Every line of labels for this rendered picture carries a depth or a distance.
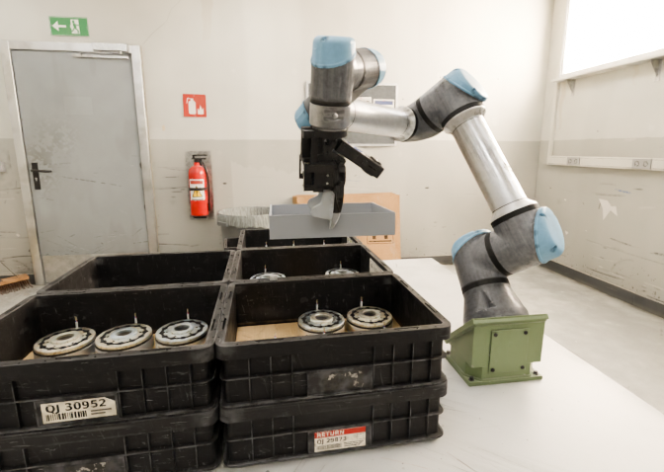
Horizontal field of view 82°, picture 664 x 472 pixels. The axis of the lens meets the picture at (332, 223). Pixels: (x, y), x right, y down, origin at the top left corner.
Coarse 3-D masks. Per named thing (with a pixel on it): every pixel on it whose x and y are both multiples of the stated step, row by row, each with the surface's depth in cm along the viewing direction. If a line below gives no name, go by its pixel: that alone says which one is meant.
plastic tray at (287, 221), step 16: (272, 208) 99; (288, 208) 99; (304, 208) 100; (352, 208) 102; (368, 208) 102; (384, 208) 90; (272, 224) 80; (288, 224) 80; (304, 224) 81; (320, 224) 81; (336, 224) 82; (352, 224) 82; (368, 224) 82; (384, 224) 83
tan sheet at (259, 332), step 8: (240, 328) 87; (248, 328) 87; (256, 328) 87; (264, 328) 87; (272, 328) 87; (280, 328) 87; (288, 328) 87; (296, 328) 87; (240, 336) 83; (248, 336) 83; (256, 336) 83; (264, 336) 83; (272, 336) 83; (280, 336) 83; (288, 336) 83
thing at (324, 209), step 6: (330, 192) 76; (324, 198) 76; (330, 198) 76; (318, 204) 76; (324, 204) 77; (330, 204) 77; (312, 210) 77; (318, 210) 77; (324, 210) 77; (330, 210) 77; (318, 216) 78; (324, 216) 78; (330, 216) 78; (336, 216) 78; (330, 222) 80; (336, 222) 80; (330, 228) 81
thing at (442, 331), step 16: (224, 304) 75; (224, 320) 71; (448, 320) 68; (224, 336) 62; (304, 336) 62; (320, 336) 62; (336, 336) 62; (352, 336) 63; (368, 336) 63; (384, 336) 64; (400, 336) 64; (416, 336) 65; (432, 336) 65; (448, 336) 66; (224, 352) 59; (240, 352) 60; (256, 352) 60; (272, 352) 61; (288, 352) 61; (304, 352) 62
